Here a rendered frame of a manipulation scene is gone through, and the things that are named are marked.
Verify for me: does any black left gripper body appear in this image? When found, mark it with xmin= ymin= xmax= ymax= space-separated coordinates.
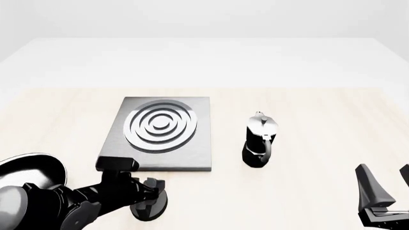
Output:
xmin=127 ymin=176 xmax=160 ymax=207

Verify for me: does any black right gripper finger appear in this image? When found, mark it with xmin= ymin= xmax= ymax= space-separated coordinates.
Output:
xmin=399 ymin=163 xmax=409 ymax=189
xmin=355 ymin=163 xmax=396 ymax=213

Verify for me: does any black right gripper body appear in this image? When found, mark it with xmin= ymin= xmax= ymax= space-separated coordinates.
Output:
xmin=357 ymin=203 xmax=409 ymax=229

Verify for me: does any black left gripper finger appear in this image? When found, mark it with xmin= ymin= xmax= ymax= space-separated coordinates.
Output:
xmin=136 ymin=202 xmax=155 ymax=217
xmin=143 ymin=177 xmax=166 ymax=194

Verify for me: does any round black stove knob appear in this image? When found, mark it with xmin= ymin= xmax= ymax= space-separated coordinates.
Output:
xmin=130 ymin=184 xmax=169 ymax=222

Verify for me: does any grey flat stove plate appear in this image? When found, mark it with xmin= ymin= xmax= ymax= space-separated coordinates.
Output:
xmin=95 ymin=96 xmax=212 ymax=173

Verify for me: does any black and silver moka pot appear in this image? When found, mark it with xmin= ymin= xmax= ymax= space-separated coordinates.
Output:
xmin=241 ymin=111 xmax=280 ymax=169

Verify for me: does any black frying pan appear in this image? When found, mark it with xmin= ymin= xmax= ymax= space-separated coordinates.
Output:
xmin=0 ymin=152 xmax=69 ymax=192

